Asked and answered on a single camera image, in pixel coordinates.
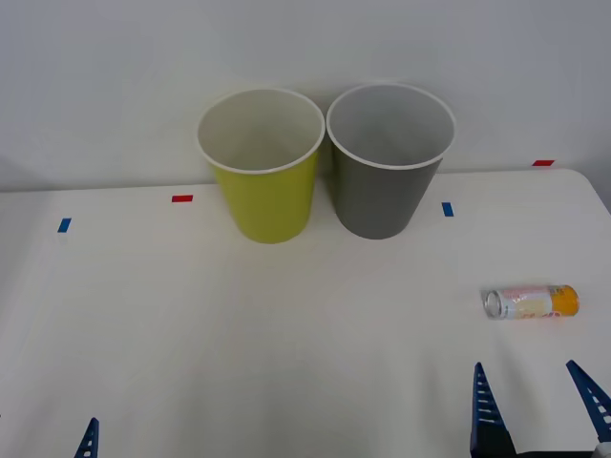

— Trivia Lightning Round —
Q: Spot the orange and white drink can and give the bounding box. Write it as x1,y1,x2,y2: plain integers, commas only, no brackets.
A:
480,284,581,322

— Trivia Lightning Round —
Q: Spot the yellow-green plastic waste bin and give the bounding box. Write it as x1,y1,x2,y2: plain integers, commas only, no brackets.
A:
196,87,327,245

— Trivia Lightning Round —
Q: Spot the grey plastic waste bin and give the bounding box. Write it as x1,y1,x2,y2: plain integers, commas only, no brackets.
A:
326,82,457,240

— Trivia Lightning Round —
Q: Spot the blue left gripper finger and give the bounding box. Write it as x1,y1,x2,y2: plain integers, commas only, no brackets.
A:
73,417,100,458

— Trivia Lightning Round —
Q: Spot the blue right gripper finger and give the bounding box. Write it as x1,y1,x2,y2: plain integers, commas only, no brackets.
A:
565,359,611,444
469,362,519,458

